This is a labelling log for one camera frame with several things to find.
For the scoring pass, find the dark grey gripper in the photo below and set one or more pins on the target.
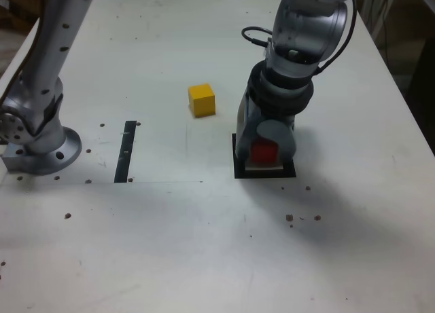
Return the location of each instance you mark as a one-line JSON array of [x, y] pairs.
[[275, 116]]

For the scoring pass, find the black tape strip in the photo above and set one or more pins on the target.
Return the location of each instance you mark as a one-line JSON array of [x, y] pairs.
[[124, 157]]

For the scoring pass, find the yellow cube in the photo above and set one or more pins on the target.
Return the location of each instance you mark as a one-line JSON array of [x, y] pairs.
[[203, 104]]

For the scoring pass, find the brown cardboard box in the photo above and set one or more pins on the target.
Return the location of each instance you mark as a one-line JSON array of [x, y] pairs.
[[13, 7]]

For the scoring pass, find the black tape square outline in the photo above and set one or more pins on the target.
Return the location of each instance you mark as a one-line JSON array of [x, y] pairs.
[[265, 174]]

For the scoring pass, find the red cube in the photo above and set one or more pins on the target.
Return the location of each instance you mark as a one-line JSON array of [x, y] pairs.
[[263, 153]]

